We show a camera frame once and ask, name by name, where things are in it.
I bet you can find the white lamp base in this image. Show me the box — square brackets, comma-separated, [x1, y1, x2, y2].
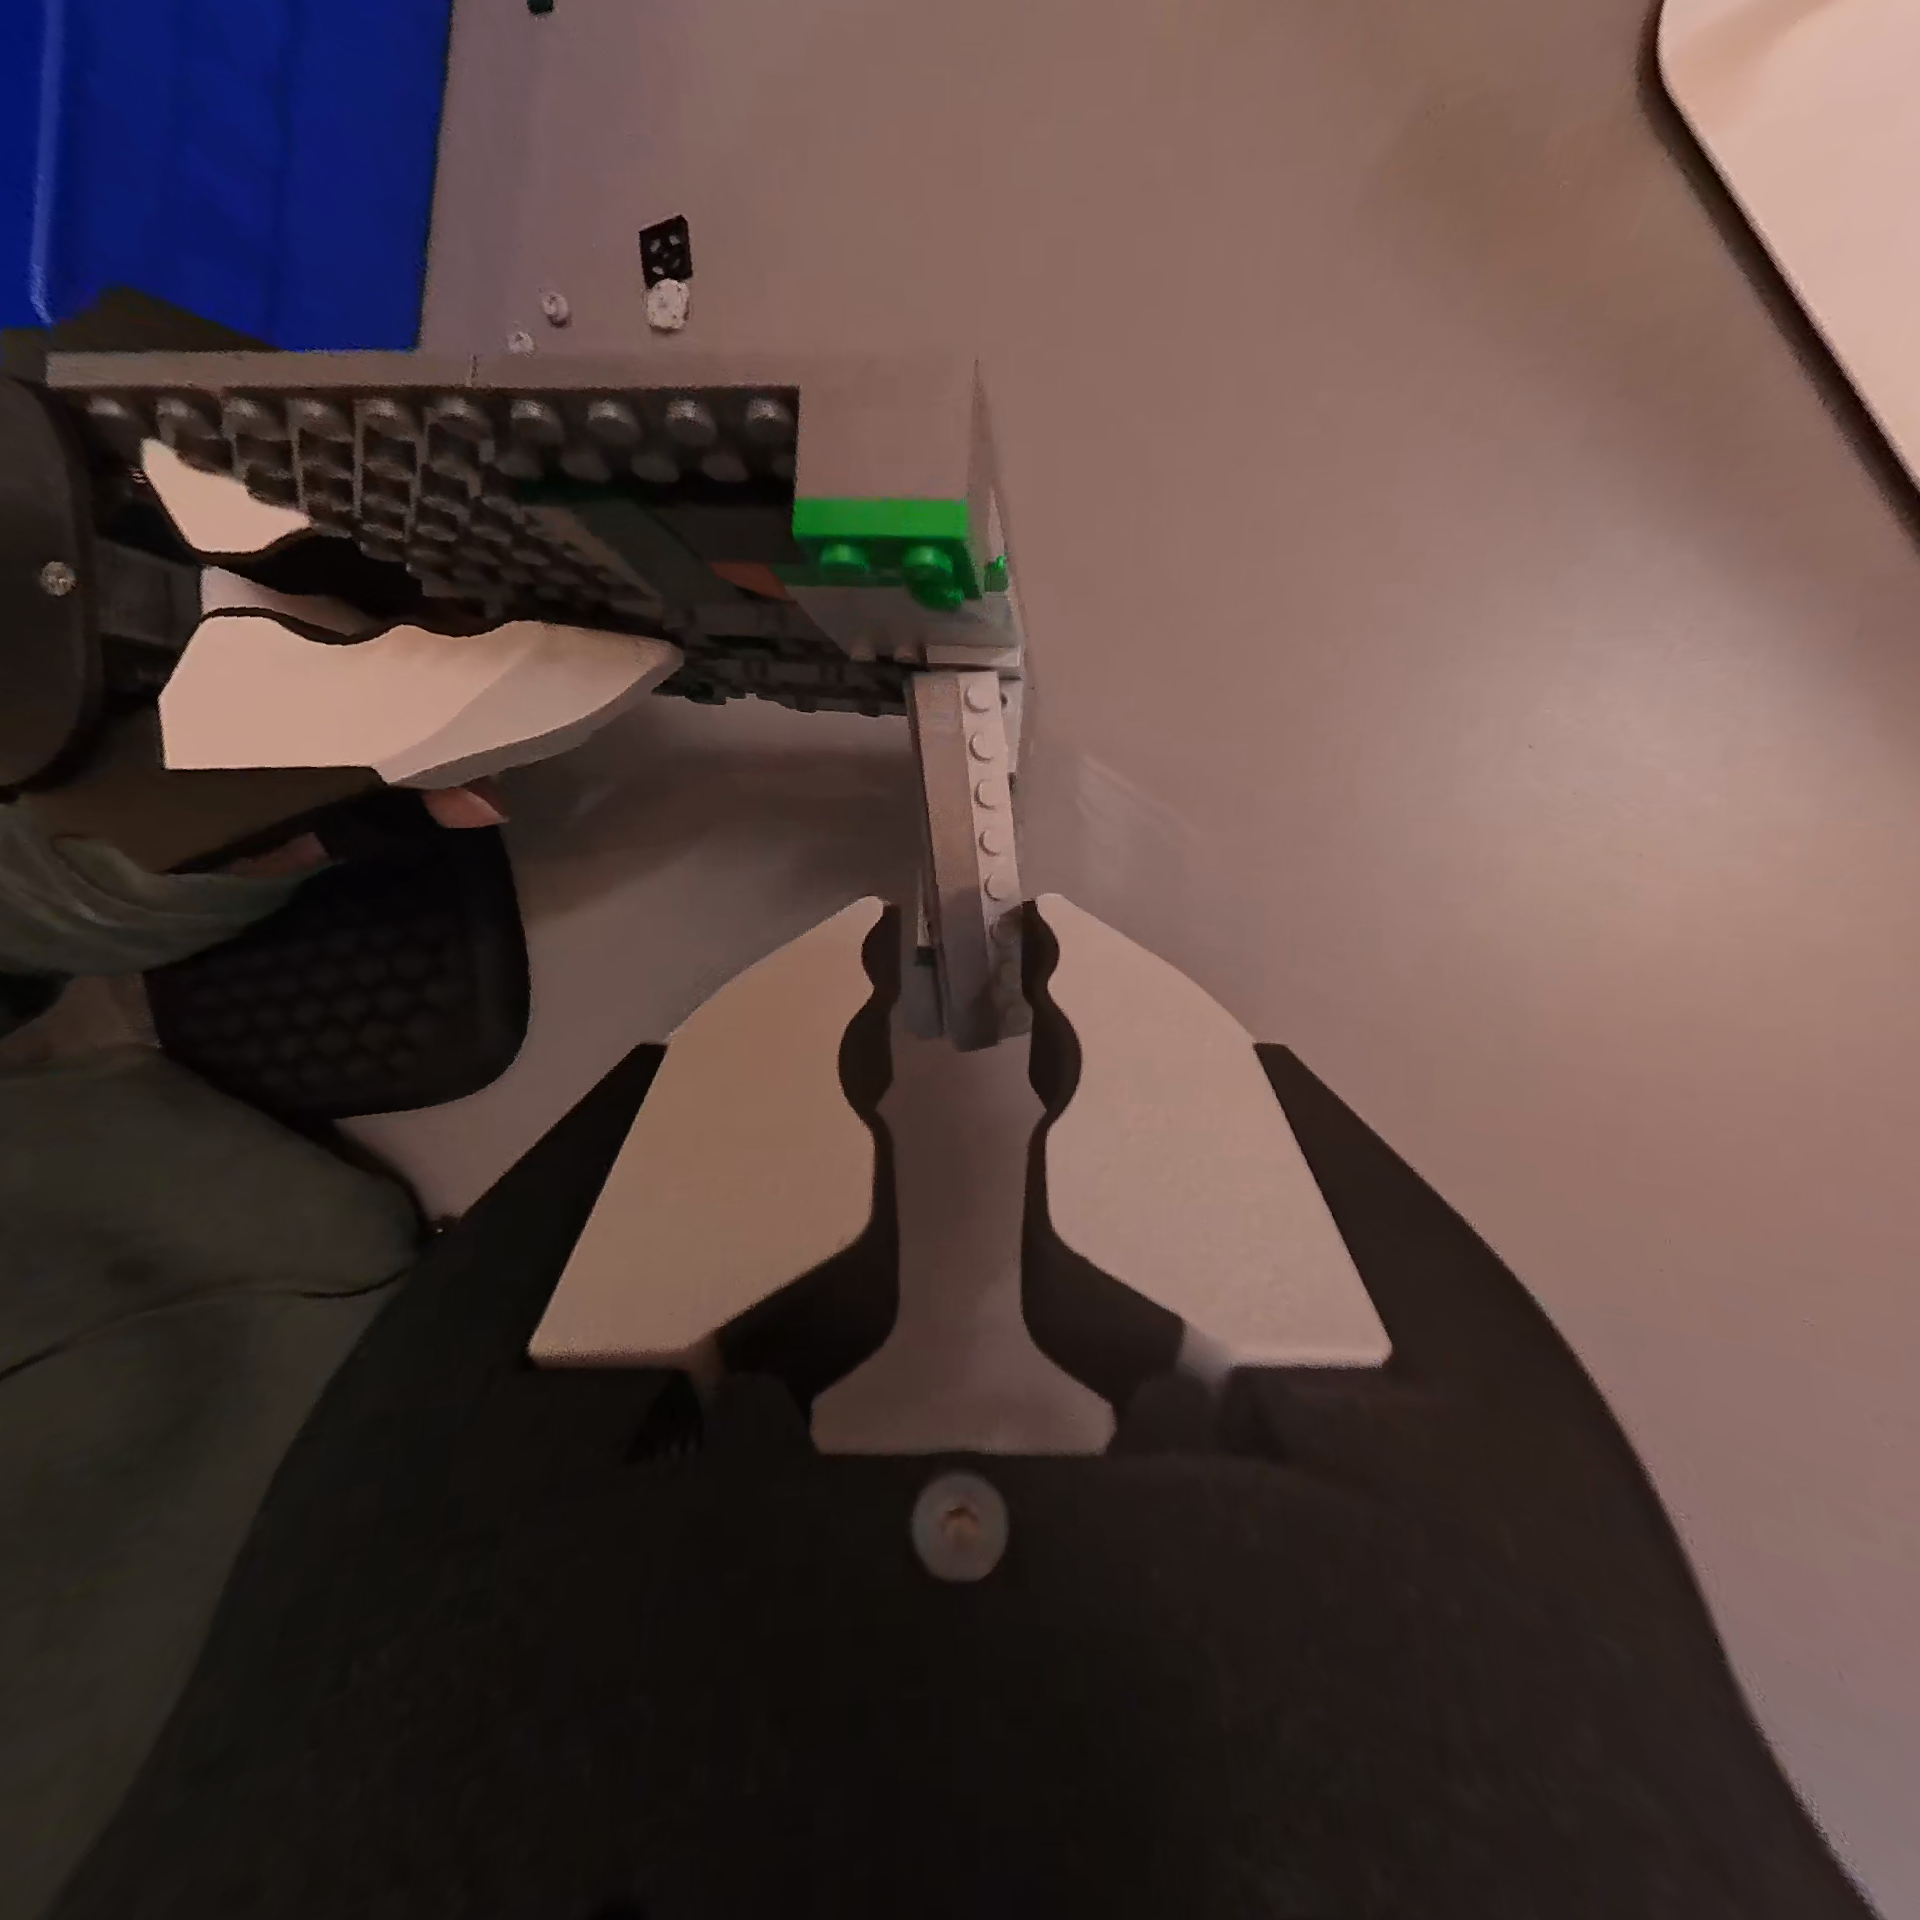
[1654, 0, 1920, 504]

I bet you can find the grey toy brick build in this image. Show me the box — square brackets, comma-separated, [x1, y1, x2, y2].
[46, 351, 1028, 719]

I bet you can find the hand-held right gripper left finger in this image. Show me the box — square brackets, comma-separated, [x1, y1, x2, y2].
[529, 896, 902, 1373]

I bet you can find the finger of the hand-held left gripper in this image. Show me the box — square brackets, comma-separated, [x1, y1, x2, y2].
[138, 439, 313, 552]
[157, 607, 689, 788]

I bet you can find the grey desk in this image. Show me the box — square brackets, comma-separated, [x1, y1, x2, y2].
[351, 0, 1920, 1920]

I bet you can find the blue plastic bin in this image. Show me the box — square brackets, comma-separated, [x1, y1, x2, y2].
[0, 0, 455, 354]

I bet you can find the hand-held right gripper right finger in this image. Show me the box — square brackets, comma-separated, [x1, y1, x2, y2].
[1025, 893, 1397, 1373]

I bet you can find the light grey long brick plate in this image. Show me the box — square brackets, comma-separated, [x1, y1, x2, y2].
[902, 669, 1038, 1048]

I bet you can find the person's left hand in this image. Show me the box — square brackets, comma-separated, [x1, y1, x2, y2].
[257, 780, 513, 880]

